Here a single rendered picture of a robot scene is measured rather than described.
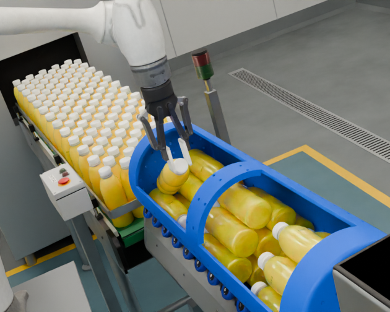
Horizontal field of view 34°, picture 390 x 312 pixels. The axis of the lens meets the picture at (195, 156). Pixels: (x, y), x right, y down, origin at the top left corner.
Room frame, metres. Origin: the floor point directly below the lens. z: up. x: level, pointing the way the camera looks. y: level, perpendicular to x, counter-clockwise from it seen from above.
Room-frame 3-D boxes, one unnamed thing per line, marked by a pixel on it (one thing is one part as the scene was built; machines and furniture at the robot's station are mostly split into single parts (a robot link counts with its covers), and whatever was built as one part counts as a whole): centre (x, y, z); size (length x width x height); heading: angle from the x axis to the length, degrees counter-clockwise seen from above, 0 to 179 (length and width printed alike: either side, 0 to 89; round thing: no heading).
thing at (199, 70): (2.23, -0.12, 1.18); 0.06 x 0.06 x 0.05
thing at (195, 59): (2.23, -0.12, 1.23); 0.06 x 0.06 x 0.04
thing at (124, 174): (1.84, 0.22, 0.99); 0.07 x 0.07 x 0.19
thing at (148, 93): (1.45, 0.04, 1.40); 0.08 x 0.07 x 0.09; 109
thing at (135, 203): (1.83, 0.12, 0.96); 0.40 x 0.01 x 0.03; 109
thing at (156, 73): (1.45, 0.04, 1.47); 0.09 x 0.09 x 0.06
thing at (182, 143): (1.45, 0.02, 1.24); 0.03 x 0.01 x 0.07; 19
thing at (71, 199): (1.85, 0.43, 1.05); 0.20 x 0.10 x 0.10; 19
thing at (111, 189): (1.81, 0.28, 0.99); 0.07 x 0.07 x 0.19
